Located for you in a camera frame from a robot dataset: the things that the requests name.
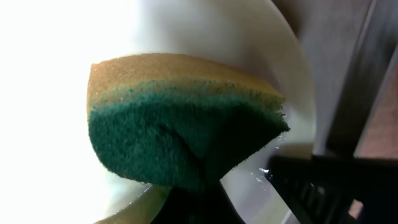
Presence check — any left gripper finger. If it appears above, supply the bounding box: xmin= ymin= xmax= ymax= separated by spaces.
xmin=151 ymin=183 xmax=244 ymax=224

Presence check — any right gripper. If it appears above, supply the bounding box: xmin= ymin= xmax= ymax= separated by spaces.
xmin=265 ymin=156 xmax=397 ymax=224

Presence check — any green yellow sponge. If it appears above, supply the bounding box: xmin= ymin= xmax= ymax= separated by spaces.
xmin=87 ymin=53 xmax=290 ymax=192

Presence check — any white plate top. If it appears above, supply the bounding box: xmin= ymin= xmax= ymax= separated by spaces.
xmin=1 ymin=1 xmax=316 ymax=223

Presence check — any dark brown serving tray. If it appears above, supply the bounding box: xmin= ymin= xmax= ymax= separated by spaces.
xmin=275 ymin=0 xmax=397 ymax=159

